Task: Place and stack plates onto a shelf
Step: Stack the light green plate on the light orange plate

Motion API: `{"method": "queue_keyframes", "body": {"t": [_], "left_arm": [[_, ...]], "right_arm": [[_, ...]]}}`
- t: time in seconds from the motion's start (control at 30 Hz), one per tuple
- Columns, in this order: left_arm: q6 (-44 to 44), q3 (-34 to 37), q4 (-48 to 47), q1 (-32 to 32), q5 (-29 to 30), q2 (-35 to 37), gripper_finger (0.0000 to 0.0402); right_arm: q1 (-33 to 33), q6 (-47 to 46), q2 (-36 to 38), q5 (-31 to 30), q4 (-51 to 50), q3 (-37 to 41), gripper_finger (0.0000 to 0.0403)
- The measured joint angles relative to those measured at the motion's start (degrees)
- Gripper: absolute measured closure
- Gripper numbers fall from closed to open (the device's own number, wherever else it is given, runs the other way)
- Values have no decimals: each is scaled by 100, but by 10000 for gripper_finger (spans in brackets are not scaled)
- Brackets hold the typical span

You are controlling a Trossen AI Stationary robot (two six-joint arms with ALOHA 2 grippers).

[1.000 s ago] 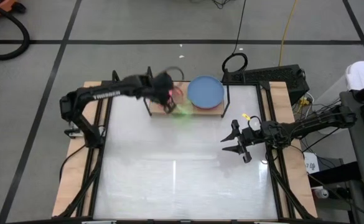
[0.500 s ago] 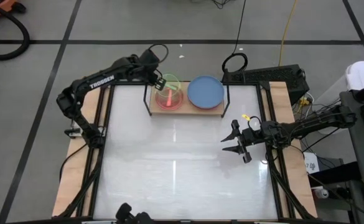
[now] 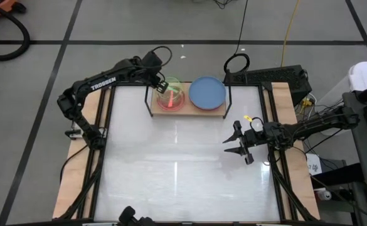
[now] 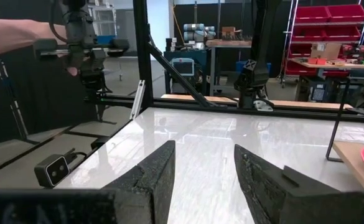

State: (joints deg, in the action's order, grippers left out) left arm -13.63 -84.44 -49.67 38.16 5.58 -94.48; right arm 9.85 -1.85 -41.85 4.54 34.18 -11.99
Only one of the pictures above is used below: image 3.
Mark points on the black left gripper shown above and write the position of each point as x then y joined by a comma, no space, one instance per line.
153,77

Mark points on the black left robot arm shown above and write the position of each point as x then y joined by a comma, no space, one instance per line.
103,83

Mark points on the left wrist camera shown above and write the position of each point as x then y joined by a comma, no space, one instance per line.
152,59

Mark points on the plywood table base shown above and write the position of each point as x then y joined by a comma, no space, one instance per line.
76,175

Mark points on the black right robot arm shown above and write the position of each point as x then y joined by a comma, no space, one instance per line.
311,128

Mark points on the blue plate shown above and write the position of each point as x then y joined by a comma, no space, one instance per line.
206,92

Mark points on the orange vacuum cleaner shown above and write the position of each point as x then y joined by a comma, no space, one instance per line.
1,4

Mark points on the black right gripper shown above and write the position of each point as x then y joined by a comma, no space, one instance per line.
252,138

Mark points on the white paper sheet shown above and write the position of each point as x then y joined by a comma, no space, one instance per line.
314,164

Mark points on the black table frame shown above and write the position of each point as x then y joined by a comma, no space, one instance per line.
99,188

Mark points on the white rounded object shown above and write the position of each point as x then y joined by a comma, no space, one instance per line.
366,73

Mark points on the black table clamp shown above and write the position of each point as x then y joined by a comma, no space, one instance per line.
73,134

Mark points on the black frame wooden shelf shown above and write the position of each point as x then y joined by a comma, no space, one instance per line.
186,111

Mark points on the black table-level camera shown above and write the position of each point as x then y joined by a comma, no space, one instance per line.
128,215

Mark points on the translucent teal plate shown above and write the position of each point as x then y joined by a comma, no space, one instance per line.
177,88

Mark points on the yellow tag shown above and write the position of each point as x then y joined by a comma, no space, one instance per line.
247,118

